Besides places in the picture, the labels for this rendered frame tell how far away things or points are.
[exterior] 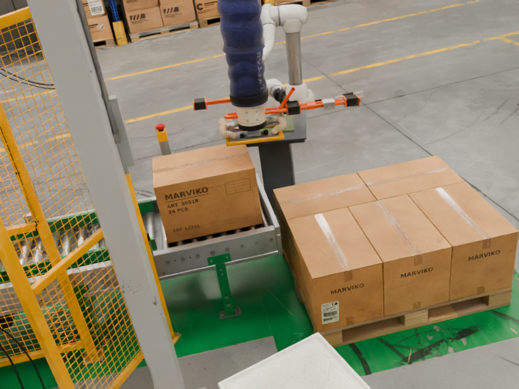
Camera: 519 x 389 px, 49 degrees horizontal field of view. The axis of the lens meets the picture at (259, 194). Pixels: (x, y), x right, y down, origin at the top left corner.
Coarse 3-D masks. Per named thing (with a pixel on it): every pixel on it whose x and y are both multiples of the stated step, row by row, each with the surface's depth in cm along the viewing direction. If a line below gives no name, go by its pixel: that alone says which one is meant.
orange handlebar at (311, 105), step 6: (210, 102) 354; (216, 102) 354; (222, 102) 355; (228, 102) 355; (306, 102) 336; (312, 102) 335; (318, 102) 336; (336, 102) 333; (342, 102) 333; (270, 108) 335; (276, 108) 335; (300, 108) 332; (306, 108) 333; (312, 108) 334; (228, 114) 334; (234, 114) 334
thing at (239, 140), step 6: (264, 132) 329; (270, 132) 333; (282, 132) 333; (228, 138) 332; (240, 138) 329; (246, 138) 328; (252, 138) 328; (258, 138) 328; (264, 138) 327; (270, 138) 327; (276, 138) 328; (282, 138) 328; (228, 144) 326; (234, 144) 327; (240, 144) 327
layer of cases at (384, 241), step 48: (288, 192) 380; (336, 192) 373; (384, 192) 365; (432, 192) 358; (288, 240) 362; (336, 240) 328; (384, 240) 322; (432, 240) 316; (480, 240) 311; (336, 288) 308; (384, 288) 315; (432, 288) 322; (480, 288) 330
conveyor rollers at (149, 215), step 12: (264, 216) 358; (84, 228) 373; (96, 228) 371; (240, 228) 351; (252, 228) 348; (24, 240) 370; (84, 240) 363; (192, 240) 346; (24, 252) 357; (36, 252) 355; (24, 264) 348
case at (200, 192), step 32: (160, 160) 355; (192, 160) 349; (224, 160) 344; (160, 192) 327; (192, 192) 331; (224, 192) 335; (256, 192) 339; (192, 224) 342; (224, 224) 346; (256, 224) 350
